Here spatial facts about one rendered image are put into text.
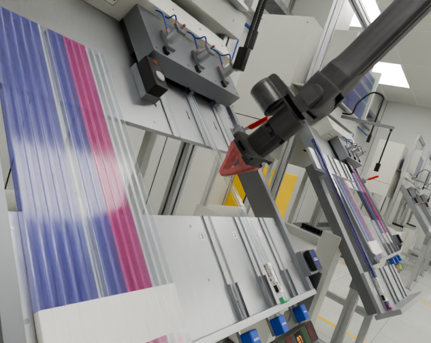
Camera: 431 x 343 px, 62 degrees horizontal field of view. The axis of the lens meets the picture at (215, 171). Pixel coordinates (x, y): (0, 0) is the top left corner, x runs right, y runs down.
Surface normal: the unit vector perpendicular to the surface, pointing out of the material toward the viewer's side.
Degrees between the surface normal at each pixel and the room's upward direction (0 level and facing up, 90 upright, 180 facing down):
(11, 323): 43
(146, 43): 90
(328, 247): 90
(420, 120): 90
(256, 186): 90
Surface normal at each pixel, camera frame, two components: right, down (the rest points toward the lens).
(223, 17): 0.76, 0.30
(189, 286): 0.75, -0.48
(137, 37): -0.57, -0.11
